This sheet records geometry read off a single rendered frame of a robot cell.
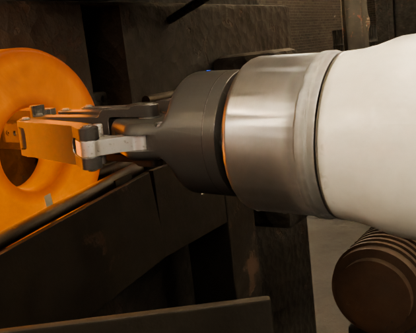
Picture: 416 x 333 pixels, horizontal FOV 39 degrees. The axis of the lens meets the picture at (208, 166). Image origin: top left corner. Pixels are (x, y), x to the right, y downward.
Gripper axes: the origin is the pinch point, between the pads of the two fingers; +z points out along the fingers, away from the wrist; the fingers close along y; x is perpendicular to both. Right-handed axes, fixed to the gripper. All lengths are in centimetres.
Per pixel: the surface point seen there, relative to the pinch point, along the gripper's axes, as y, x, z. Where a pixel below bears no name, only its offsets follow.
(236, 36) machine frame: 47.2, 5.9, 6.8
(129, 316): -16.6, -3.2, -24.4
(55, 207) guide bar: -0.1, -6.1, -3.0
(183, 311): -15.7, -3.1, -25.9
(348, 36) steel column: 870, -3, 273
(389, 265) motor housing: 41, -24, -17
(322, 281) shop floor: 148, -78, 36
